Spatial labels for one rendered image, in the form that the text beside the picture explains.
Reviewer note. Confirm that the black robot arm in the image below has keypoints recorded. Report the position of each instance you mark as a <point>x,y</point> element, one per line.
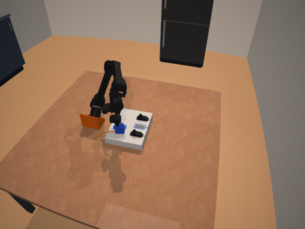
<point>118,84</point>

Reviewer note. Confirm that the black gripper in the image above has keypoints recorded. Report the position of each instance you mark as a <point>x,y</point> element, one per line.
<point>115,118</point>

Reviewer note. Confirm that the blue micro servo with orange cable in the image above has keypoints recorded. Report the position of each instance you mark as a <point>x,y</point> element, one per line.
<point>118,130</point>

